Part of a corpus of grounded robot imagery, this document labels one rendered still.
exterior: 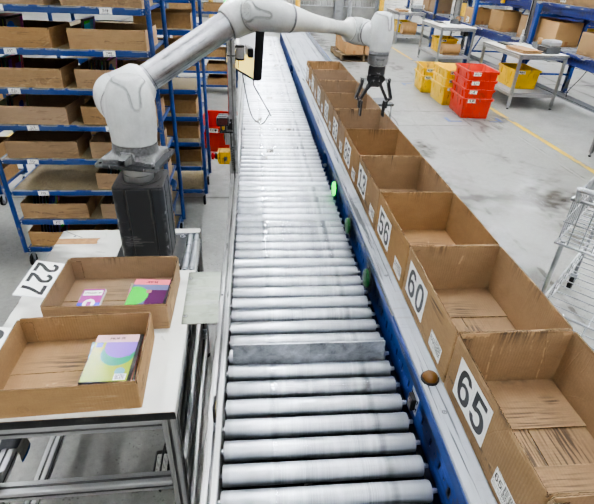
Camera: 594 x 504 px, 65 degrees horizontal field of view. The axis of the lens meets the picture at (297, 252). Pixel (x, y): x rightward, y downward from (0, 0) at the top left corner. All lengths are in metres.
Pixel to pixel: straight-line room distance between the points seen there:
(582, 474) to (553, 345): 0.29
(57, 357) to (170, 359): 0.33
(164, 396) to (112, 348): 0.22
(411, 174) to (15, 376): 1.72
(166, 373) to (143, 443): 0.85
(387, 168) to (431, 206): 0.40
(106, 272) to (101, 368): 0.50
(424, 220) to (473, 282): 0.40
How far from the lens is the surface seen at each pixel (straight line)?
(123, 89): 1.67
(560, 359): 1.36
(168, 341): 1.53
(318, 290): 1.72
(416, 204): 1.85
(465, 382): 1.15
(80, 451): 2.30
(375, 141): 2.56
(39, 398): 1.38
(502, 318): 1.54
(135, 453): 2.23
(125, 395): 1.33
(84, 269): 1.85
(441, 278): 1.56
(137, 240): 1.84
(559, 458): 1.23
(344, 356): 1.47
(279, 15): 1.88
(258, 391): 1.37
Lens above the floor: 1.77
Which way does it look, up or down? 32 degrees down
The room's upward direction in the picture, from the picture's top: 3 degrees clockwise
